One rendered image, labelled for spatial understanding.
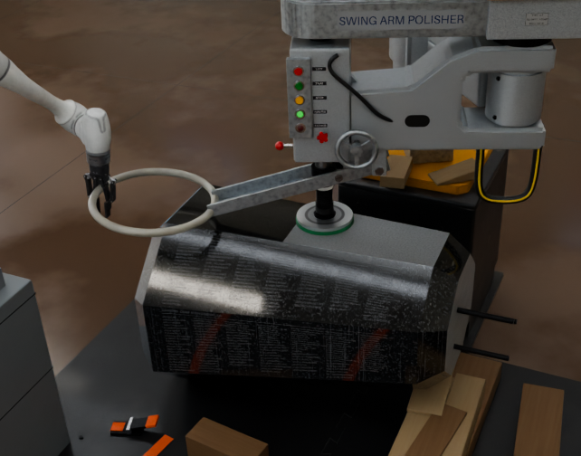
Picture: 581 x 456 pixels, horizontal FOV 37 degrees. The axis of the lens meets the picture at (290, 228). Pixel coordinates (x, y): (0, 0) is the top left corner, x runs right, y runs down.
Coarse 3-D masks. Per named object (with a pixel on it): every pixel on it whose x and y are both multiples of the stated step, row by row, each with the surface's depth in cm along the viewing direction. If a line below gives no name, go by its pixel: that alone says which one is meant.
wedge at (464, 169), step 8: (464, 160) 361; (472, 160) 360; (448, 168) 359; (456, 168) 358; (464, 168) 356; (472, 168) 355; (432, 176) 357; (440, 176) 355; (448, 176) 354; (456, 176) 353; (464, 176) 353; (472, 176) 354; (440, 184) 352; (448, 184) 353
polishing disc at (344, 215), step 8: (304, 208) 331; (312, 208) 331; (336, 208) 330; (344, 208) 330; (304, 216) 326; (312, 216) 326; (336, 216) 325; (344, 216) 325; (352, 216) 325; (304, 224) 321; (312, 224) 321; (320, 224) 320; (328, 224) 320; (336, 224) 320; (344, 224) 320
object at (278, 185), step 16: (352, 160) 320; (272, 176) 325; (288, 176) 325; (304, 176) 325; (320, 176) 312; (336, 176) 310; (352, 176) 311; (224, 192) 330; (240, 192) 330; (256, 192) 317; (272, 192) 316; (288, 192) 316; (304, 192) 315; (208, 208) 322; (224, 208) 321; (240, 208) 321
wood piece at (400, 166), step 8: (392, 160) 362; (400, 160) 362; (408, 160) 362; (392, 168) 356; (400, 168) 356; (408, 168) 356; (384, 176) 351; (392, 176) 350; (400, 176) 350; (408, 176) 359; (384, 184) 352; (392, 184) 351; (400, 184) 350
